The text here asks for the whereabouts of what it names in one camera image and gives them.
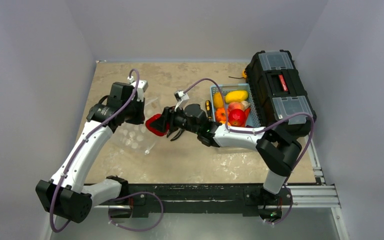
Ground black yellow screwdriver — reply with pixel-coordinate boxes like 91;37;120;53
205;100;213;120

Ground yellow lemon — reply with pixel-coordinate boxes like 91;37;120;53
212;92;225;110

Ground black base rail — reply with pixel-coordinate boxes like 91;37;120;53
47;183;340;220

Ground orange carrot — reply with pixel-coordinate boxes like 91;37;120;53
242;107;251;127

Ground red bell pepper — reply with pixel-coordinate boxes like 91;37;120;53
145;116;167;137

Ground peach fruit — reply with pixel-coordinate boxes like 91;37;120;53
228;101;245;111

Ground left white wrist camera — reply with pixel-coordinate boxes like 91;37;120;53
127;76;149;102

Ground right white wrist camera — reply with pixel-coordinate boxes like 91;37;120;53
174;90;190;112

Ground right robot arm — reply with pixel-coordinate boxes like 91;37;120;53
145;104;302;204

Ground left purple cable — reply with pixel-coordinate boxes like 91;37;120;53
48;68;164;233

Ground yellow mango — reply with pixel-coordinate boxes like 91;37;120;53
224;90;249;104

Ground purple cable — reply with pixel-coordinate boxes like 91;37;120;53
182;78;315;226
48;68;164;233

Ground clear zip top bag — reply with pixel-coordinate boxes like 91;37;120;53
111;94;162;155

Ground orange small pumpkin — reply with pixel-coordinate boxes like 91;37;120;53
214;107;230;124

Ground blue plastic basket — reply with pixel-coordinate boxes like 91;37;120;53
206;83;261;128

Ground black tool box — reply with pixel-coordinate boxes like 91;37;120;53
244;49;317;127

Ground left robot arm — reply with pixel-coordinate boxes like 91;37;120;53
35;80;148;225

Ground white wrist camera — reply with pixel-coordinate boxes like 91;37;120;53
174;90;190;112
127;76;149;102

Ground black handled pliers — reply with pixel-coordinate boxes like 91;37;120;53
166;129;185;142

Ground yellow black tool behind box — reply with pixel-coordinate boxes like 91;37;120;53
228;69;247;80

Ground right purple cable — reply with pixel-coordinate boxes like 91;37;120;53
182;78;315;226

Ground garlic bulb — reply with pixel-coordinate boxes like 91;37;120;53
240;100;250;111

